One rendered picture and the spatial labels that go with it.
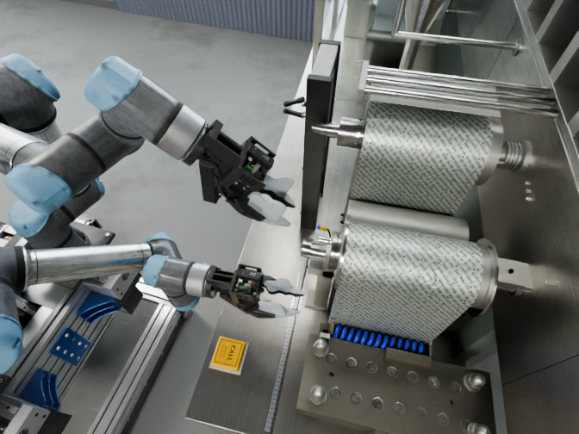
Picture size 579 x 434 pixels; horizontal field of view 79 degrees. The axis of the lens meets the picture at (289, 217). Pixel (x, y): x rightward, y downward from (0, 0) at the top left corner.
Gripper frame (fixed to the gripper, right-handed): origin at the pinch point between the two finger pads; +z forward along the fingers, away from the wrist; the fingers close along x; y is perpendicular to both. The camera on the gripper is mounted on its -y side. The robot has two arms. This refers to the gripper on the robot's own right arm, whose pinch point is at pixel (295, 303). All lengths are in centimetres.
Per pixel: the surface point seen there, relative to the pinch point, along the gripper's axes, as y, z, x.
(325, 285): -4.2, 5.8, 7.8
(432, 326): 3.6, 29.0, -0.3
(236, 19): -98, -129, 325
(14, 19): -109, -375, 295
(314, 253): 9.5, 2.3, 8.2
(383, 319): 1.8, 19.3, -0.3
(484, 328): 0.4, 41.0, 3.1
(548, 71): 37, 41, 43
